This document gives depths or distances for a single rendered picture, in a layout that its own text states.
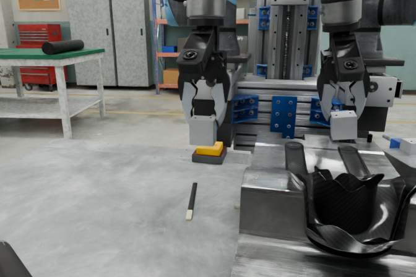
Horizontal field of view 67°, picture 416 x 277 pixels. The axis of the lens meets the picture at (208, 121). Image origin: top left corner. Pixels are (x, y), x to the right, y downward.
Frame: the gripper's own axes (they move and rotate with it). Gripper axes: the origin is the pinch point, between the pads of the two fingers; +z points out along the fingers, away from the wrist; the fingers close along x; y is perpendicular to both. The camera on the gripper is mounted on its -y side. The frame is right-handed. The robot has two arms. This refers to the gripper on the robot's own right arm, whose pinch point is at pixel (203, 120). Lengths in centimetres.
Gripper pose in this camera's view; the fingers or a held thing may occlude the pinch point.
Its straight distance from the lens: 64.2
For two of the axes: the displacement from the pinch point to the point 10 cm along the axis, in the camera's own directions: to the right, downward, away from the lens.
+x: -9.8, -0.6, 2.0
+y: 2.1, -2.8, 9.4
